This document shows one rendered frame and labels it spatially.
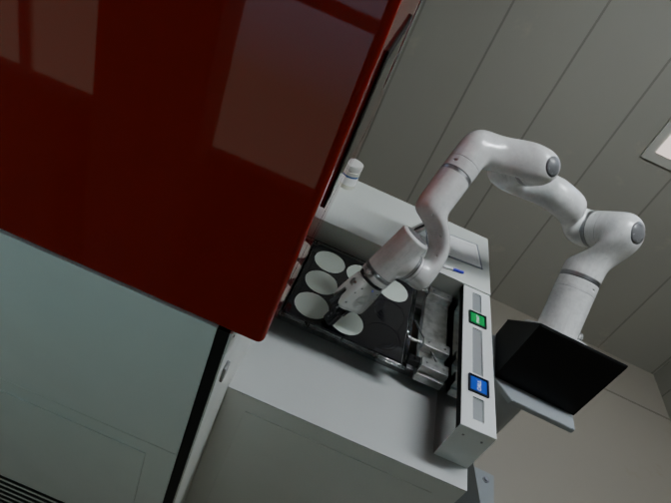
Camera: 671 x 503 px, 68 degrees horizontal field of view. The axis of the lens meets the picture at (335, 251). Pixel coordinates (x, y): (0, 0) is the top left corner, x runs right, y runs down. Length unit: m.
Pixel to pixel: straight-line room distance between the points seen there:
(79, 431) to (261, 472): 0.50
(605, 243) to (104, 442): 1.40
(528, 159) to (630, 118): 1.72
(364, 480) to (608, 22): 2.37
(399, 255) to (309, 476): 0.63
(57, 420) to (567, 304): 1.35
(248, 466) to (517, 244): 2.33
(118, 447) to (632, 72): 2.73
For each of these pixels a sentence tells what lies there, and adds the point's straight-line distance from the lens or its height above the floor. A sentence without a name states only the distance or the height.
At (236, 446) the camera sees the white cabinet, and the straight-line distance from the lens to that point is 1.42.
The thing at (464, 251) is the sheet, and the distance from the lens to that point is 1.80.
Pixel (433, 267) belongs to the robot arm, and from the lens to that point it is 1.27.
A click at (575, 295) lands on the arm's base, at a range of 1.64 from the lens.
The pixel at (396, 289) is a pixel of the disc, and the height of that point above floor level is 0.90.
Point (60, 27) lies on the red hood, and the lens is 0.70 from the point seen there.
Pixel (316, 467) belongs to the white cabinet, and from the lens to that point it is 1.39.
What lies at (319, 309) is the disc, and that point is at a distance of 1.38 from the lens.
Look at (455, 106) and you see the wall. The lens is 2.97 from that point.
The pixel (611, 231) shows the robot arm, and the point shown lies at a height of 1.31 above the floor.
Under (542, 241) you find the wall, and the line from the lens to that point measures 3.31.
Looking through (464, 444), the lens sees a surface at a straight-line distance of 1.32.
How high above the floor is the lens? 1.83
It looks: 35 degrees down
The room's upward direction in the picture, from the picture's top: 25 degrees clockwise
